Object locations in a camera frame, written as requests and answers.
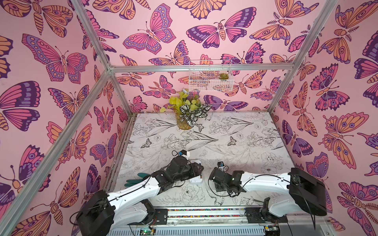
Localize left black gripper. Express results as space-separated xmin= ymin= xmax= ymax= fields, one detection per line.
xmin=172 ymin=162 xmax=204 ymax=183

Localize white digital alarm clock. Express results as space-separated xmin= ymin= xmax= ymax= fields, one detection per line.
xmin=188 ymin=160 xmax=203 ymax=184

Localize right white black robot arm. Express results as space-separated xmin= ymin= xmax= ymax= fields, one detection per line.
xmin=208 ymin=168 xmax=327 ymax=221

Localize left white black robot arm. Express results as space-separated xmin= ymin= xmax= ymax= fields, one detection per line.
xmin=76 ymin=156 xmax=204 ymax=236

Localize potted plant yellow glass vase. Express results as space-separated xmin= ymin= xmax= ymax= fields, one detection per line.
xmin=154 ymin=88 xmax=212 ymax=130

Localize small succulent in basket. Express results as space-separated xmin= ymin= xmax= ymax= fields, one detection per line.
xmin=219 ymin=73 xmax=229 ymax=80

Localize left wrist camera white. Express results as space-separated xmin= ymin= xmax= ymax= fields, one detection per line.
xmin=178 ymin=150 xmax=191 ymax=159

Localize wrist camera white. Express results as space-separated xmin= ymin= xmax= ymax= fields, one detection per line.
xmin=217 ymin=161 xmax=225 ymax=172
xmin=178 ymin=150 xmax=191 ymax=159

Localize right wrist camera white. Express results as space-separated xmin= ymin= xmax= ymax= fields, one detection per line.
xmin=217 ymin=161 xmax=225 ymax=172

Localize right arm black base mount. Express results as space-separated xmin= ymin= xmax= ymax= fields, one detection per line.
xmin=245 ymin=207 xmax=288 ymax=224

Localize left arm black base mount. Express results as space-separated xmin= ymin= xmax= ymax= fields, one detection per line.
xmin=128 ymin=208 xmax=168 ymax=225

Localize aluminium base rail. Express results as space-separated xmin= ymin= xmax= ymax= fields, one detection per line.
xmin=79 ymin=206 xmax=296 ymax=236

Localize white wire basket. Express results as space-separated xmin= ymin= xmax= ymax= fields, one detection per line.
xmin=188 ymin=64 xmax=234 ymax=93

